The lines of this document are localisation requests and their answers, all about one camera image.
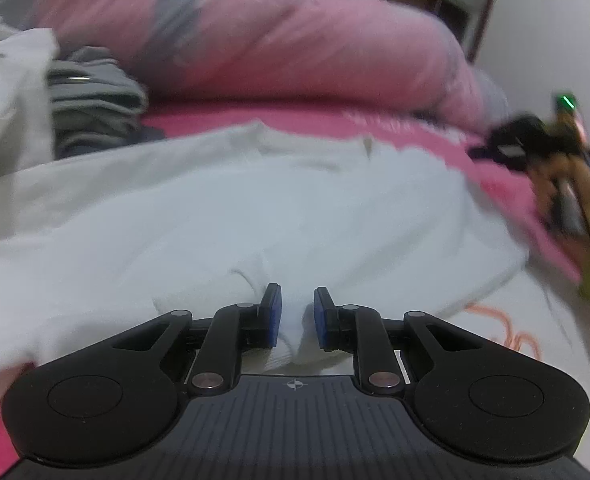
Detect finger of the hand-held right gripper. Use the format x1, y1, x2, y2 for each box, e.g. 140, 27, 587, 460
467, 129, 508, 163

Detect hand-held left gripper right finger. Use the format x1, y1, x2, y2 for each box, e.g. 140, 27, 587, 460
312, 286, 482, 396

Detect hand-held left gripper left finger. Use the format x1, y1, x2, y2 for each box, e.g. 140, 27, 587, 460
110, 282, 283, 396

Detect white long-sleeve sweater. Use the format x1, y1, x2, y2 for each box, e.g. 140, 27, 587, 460
0, 120, 530, 411

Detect grey folded clothes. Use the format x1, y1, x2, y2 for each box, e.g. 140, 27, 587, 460
45, 46, 148, 158

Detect person's right hand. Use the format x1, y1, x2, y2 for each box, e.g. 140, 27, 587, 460
527, 152, 590, 238

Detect pink floral blanket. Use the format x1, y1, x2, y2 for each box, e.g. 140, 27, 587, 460
0, 97, 583, 476

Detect white printed bedsheet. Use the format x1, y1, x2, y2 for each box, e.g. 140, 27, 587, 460
445, 255, 590, 461

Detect dark grey garment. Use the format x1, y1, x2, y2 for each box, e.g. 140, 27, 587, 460
120, 125, 168, 145

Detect pink grey duvet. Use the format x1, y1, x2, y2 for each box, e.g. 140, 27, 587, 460
0, 0, 510, 131

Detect crumpled white cloth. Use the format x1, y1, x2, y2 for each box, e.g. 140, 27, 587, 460
0, 15, 61, 186

